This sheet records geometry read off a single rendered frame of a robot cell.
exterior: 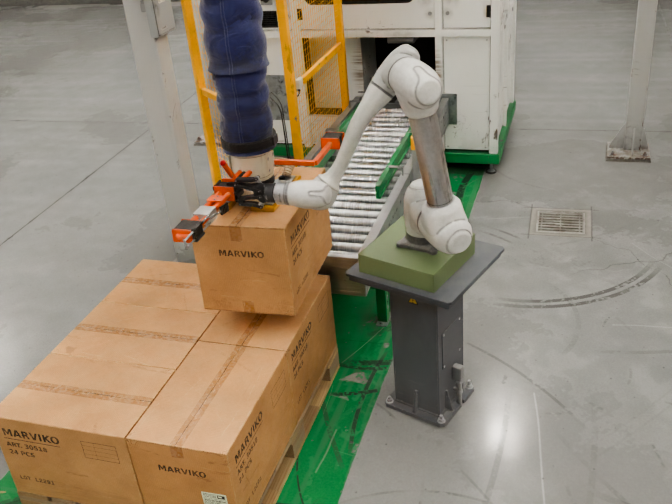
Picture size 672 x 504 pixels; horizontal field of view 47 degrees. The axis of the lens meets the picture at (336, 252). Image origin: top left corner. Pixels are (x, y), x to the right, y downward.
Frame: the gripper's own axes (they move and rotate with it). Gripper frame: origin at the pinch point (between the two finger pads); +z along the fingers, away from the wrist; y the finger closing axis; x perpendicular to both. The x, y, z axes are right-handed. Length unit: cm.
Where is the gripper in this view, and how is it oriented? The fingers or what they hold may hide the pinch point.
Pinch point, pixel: (227, 191)
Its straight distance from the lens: 303.3
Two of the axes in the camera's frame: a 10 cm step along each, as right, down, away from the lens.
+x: 2.9, -4.9, 8.2
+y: 1.0, 8.7, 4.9
